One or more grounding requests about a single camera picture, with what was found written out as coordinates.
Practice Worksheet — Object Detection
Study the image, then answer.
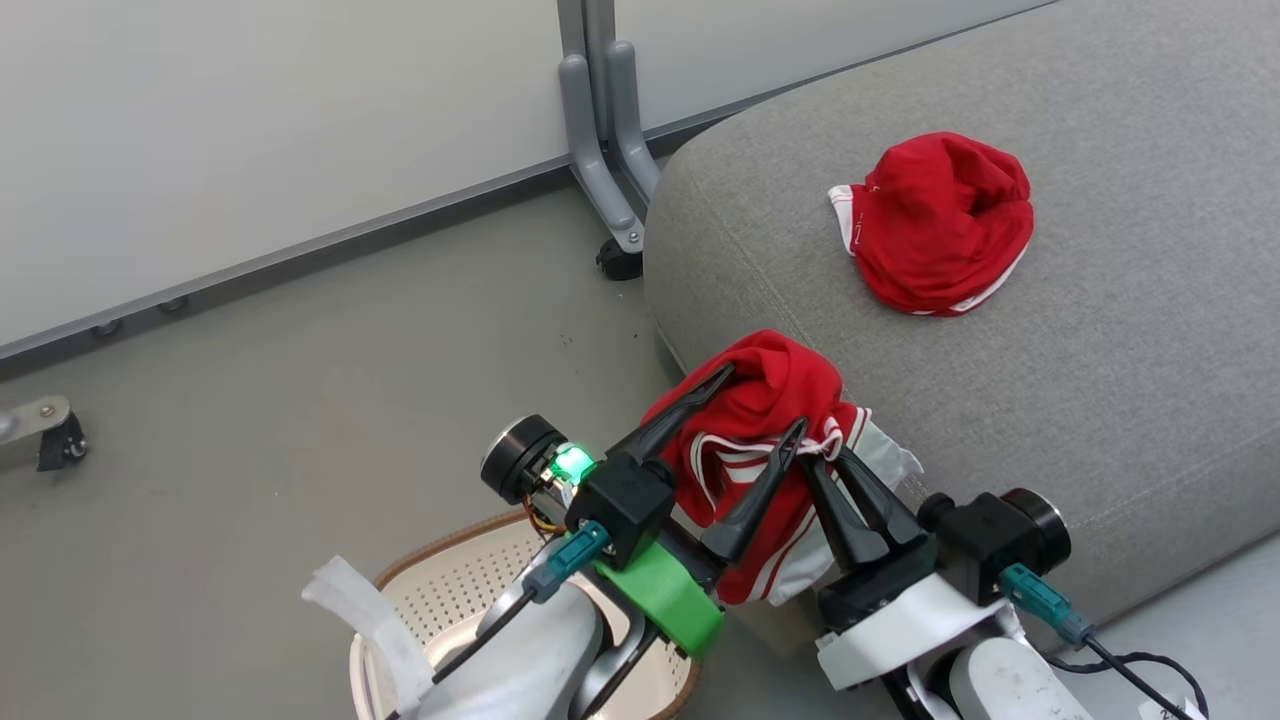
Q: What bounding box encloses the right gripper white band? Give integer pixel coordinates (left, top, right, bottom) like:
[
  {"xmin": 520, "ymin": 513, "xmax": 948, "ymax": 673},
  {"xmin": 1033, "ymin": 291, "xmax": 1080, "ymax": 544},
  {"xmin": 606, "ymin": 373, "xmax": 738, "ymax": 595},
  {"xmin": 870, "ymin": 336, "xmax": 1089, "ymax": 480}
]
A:
[{"xmin": 798, "ymin": 445, "xmax": 1073, "ymax": 691}]

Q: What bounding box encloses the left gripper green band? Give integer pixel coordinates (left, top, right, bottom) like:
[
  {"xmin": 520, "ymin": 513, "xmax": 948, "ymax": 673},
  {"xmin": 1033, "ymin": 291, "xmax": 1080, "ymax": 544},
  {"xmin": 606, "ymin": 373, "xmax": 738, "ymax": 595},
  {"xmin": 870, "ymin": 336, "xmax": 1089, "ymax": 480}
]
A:
[{"xmin": 480, "ymin": 363, "xmax": 810, "ymax": 659}]

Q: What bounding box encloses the red garment white trim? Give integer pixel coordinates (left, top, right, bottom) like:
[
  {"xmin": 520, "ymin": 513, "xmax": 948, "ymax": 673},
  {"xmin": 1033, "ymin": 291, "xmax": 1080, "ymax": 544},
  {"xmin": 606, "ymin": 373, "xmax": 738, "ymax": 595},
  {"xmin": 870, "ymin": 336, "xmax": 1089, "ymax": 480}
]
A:
[
  {"xmin": 828, "ymin": 131, "xmax": 1036, "ymax": 317},
  {"xmin": 640, "ymin": 329, "xmax": 923, "ymax": 607}
]

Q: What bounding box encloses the grey fabric sofa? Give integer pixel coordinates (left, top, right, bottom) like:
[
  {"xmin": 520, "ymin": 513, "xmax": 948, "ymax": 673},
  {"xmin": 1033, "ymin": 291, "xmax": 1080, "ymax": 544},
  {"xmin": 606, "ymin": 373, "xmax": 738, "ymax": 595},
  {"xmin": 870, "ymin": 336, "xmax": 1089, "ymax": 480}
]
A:
[{"xmin": 643, "ymin": 0, "xmax": 1280, "ymax": 651}]

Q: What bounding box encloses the black castor wheel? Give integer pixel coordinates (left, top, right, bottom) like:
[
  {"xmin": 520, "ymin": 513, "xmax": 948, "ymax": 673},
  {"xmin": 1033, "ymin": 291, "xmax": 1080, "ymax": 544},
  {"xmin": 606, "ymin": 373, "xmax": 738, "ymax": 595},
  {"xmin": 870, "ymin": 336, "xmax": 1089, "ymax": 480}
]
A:
[
  {"xmin": 596, "ymin": 238, "xmax": 644, "ymax": 282},
  {"xmin": 37, "ymin": 412, "xmax": 89, "ymax": 472}
]

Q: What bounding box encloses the white laundry basket brown rim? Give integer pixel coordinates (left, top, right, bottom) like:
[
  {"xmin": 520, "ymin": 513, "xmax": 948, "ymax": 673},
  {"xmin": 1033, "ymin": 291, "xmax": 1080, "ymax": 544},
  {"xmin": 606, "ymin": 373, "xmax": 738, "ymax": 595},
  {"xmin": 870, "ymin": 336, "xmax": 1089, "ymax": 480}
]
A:
[{"xmin": 348, "ymin": 508, "xmax": 701, "ymax": 720}]

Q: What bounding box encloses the grey metal partition foot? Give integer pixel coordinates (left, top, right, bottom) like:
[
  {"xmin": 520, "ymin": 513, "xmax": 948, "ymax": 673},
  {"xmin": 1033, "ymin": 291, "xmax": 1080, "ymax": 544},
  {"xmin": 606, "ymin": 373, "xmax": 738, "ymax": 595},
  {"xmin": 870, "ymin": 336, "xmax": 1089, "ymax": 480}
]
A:
[
  {"xmin": 557, "ymin": 53, "xmax": 647, "ymax": 255},
  {"xmin": 0, "ymin": 394, "xmax": 73, "ymax": 446},
  {"xmin": 606, "ymin": 40, "xmax": 663, "ymax": 206}
]

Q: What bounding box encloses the left black cable teal connector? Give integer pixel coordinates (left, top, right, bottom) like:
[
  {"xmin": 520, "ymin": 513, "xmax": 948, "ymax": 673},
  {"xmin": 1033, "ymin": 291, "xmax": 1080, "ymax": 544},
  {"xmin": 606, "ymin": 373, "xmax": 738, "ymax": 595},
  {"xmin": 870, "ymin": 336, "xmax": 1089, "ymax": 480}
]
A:
[{"xmin": 385, "ymin": 520, "xmax": 613, "ymax": 720}]

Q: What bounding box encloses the black cable teal connector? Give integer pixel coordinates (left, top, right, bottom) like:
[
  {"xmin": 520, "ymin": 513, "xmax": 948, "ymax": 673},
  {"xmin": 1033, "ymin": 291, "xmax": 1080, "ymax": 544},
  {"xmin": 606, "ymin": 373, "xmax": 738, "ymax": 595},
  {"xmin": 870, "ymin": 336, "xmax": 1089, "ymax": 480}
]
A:
[
  {"xmin": 1000, "ymin": 563, "xmax": 1211, "ymax": 720},
  {"xmin": 385, "ymin": 520, "xmax": 613, "ymax": 720}
]

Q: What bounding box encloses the right black cable teal connector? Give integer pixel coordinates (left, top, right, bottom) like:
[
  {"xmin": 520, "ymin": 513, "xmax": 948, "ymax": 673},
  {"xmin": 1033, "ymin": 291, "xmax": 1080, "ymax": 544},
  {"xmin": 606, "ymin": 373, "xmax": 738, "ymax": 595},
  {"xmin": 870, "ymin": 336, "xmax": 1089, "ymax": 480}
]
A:
[{"xmin": 1000, "ymin": 563, "xmax": 1211, "ymax": 720}]

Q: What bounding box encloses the white translucent strap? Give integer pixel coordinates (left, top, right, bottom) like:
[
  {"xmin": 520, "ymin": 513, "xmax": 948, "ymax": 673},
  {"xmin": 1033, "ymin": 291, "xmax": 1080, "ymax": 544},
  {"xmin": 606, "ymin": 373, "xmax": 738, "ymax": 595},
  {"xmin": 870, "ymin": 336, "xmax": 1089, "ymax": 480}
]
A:
[{"xmin": 302, "ymin": 556, "xmax": 433, "ymax": 706}]

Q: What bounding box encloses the grey metal partition post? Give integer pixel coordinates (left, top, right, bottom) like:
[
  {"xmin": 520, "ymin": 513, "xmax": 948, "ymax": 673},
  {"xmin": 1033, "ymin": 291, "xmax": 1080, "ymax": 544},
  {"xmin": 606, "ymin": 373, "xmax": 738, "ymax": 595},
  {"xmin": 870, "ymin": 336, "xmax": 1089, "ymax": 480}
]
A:
[{"xmin": 555, "ymin": 0, "xmax": 619, "ymax": 141}]

